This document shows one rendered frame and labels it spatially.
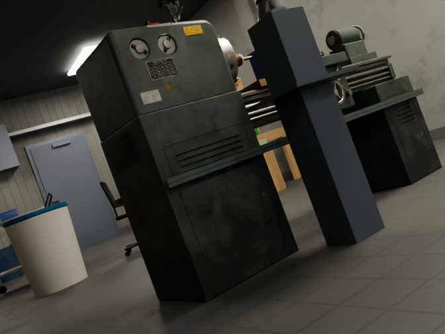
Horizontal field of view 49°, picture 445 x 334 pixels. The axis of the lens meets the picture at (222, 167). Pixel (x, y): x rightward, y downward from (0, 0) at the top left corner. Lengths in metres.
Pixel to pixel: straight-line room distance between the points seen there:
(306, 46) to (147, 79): 0.74
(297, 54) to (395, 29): 3.56
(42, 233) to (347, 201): 3.12
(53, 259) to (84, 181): 5.20
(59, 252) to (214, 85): 2.76
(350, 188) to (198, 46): 0.99
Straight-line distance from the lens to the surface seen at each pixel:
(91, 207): 9.79
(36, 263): 4.77
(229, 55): 2.68
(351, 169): 2.32
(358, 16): 6.06
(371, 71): 3.47
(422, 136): 3.58
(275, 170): 6.19
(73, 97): 10.23
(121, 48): 2.25
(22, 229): 4.75
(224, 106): 2.42
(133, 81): 2.21
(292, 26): 2.34
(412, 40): 5.68
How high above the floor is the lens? 0.52
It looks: level
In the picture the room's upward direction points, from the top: 20 degrees counter-clockwise
